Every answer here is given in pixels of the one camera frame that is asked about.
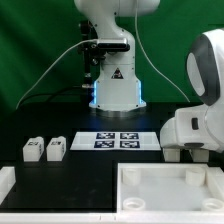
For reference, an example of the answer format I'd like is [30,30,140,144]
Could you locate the black camera on stand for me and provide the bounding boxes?
[78,20,130,88]

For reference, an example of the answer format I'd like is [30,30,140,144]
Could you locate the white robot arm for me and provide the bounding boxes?
[74,0,224,161]

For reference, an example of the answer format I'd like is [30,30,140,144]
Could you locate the white square tabletop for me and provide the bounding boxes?
[117,163,224,212]

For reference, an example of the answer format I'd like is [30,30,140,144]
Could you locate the white U-shaped obstacle fence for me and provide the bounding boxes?
[0,165,224,224]

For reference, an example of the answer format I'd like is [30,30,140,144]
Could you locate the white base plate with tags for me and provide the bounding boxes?
[71,132,160,151]

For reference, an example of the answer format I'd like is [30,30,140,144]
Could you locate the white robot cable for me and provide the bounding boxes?
[134,0,191,103]

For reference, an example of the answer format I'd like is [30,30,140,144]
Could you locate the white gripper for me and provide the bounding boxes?
[160,105,224,163]

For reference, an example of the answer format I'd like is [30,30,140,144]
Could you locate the white camera cable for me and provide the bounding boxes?
[15,39,98,110]

